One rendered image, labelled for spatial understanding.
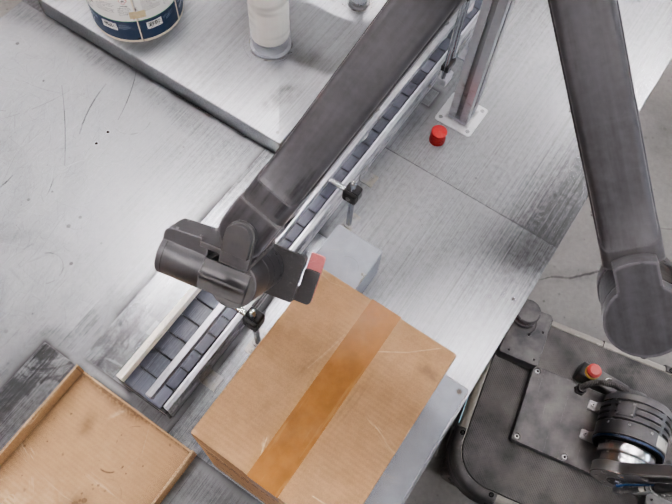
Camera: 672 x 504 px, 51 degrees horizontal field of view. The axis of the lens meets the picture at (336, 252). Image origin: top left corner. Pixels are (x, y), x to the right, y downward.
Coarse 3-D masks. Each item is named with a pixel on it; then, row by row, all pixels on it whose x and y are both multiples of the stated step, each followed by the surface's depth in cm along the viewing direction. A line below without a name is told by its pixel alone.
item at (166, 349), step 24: (480, 0) 161; (408, 96) 149; (384, 120) 146; (360, 144) 143; (312, 216) 135; (288, 240) 133; (192, 312) 126; (168, 336) 123; (216, 336) 124; (144, 360) 121; (168, 360) 122; (192, 360) 122; (144, 384) 120; (168, 384) 120
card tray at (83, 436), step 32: (64, 384) 121; (96, 384) 124; (32, 416) 118; (64, 416) 121; (96, 416) 122; (128, 416) 122; (32, 448) 119; (64, 448) 119; (96, 448) 119; (128, 448) 119; (160, 448) 120; (0, 480) 116; (32, 480) 117; (64, 480) 117; (96, 480) 117; (128, 480) 117; (160, 480) 117
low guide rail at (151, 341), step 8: (192, 288) 124; (184, 296) 123; (192, 296) 124; (176, 304) 122; (184, 304) 123; (176, 312) 122; (168, 320) 121; (160, 328) 120; (168, 328) 122; (152, 336) 120; (160, 336) 121; (144, 344) 119; (152, 344) 120; (136, 352) 118; (144, 352) 119; (136, 360) 118; (128, 368) 117; (120, 376) 116; (128, 376) 118
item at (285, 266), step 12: (276, 252) 89; (288, 252) 89; (276, 264) 87; (288, 264) 89; (300, 264) 89; (276, 276) 87; (288, 276) 90; (300, 276) 90; (276, 288) 90; (288, 288) 90; (288, 300) 90
